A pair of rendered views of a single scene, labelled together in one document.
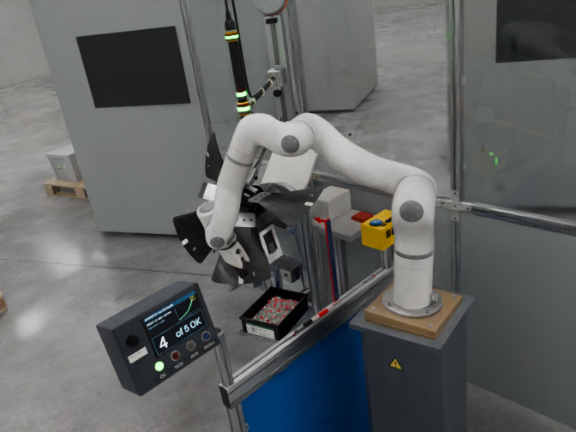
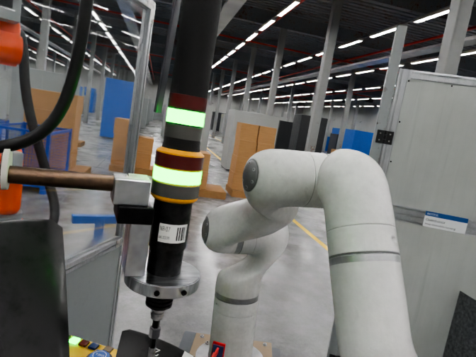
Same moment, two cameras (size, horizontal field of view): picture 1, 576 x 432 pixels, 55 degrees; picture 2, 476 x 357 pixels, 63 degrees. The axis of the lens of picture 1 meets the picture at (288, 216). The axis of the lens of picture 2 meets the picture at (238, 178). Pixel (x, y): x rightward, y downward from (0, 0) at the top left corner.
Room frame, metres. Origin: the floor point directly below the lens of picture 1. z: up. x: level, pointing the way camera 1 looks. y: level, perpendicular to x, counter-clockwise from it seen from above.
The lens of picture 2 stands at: (2.13, 0.42, 1.61)
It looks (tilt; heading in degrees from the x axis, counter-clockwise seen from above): 8 degrees down; 234
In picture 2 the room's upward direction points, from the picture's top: 9 degrees clockwise
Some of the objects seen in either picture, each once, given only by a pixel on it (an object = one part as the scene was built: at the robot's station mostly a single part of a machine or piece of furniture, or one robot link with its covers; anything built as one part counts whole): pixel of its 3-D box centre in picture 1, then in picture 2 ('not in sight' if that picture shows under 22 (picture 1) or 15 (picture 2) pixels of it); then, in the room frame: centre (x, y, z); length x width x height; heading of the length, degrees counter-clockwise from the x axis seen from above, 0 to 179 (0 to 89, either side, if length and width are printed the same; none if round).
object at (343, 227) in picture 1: (337, 220); not in sight; (2.42, -0.23, 0.85); 0.36 x 0.24 x 0.03; 42
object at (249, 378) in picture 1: (321, 324); not in sight; (1.63, -0.06, 0.82); 0.90 x 0.04 x 0.08; 132
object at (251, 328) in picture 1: (275, 313); not in sight; (1.71, 0.10, 0.85); 0.22 x 0.17 x 0.07; 146
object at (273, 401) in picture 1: (332, 404); not in sight; (1.63, -0.06, 0.45); 0.82 x 0.02 x 0.66; 132
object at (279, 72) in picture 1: (277, 76); not in sight; (2.58, -0.04, 1.54); 0.10 x 0.07 x 0.09; 167
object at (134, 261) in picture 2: not in sight; (158, 232); (1.98, 0.10, 1.50); 0.09 x 0.07 x 0.10; 167
